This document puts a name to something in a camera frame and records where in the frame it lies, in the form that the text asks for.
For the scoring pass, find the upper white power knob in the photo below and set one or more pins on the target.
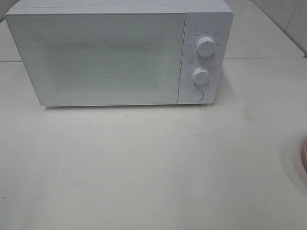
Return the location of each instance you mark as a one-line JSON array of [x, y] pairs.
[[205, 46]]

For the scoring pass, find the lower white timer knob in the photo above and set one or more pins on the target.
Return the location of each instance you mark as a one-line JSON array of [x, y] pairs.
[[200, 76]]

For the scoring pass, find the white microwave door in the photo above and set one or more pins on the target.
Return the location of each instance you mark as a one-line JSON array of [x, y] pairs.
[[119, 59]]

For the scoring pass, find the round white door button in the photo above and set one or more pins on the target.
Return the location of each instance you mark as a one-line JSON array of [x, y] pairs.
[[196, 95]]

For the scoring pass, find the pink plate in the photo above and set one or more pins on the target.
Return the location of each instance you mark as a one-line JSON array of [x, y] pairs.
[[304, 155]]

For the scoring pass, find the white microwave oven body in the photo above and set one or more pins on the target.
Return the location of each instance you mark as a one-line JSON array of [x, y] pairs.
[[202, 17]]

